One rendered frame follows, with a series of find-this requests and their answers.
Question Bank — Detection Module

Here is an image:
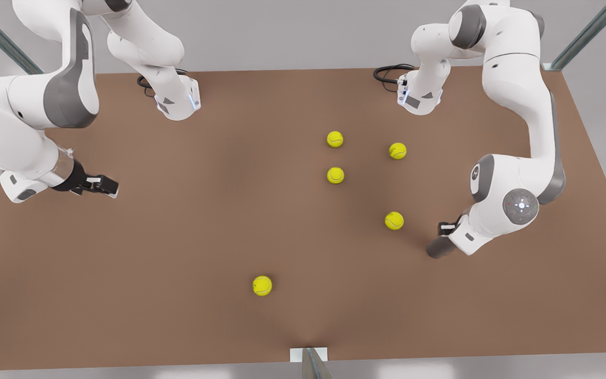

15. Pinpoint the silver frame post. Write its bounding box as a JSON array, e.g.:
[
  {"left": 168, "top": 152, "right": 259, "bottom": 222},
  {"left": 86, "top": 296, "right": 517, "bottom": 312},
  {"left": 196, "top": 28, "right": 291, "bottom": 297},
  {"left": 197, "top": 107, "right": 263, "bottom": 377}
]
[
  {"left": 542, "top": 0, "right": 606, "bottom": 72},
  {"left": 0, "top": 0, "right": 44, "bottom": 75},
  {"left": 289, "top": 347, "right": 333, "bottom": 379}
]

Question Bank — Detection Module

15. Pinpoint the black cable loop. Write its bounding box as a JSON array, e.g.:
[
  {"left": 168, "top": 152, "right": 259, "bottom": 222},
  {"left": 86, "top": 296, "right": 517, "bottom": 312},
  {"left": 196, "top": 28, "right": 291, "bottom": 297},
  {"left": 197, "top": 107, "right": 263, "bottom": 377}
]
[
  {"left": 137, "top": 67, "right": 189, "bottom": 98},
  {"left": 373, "top": 64, "right": 417, "bottom": 94}
]

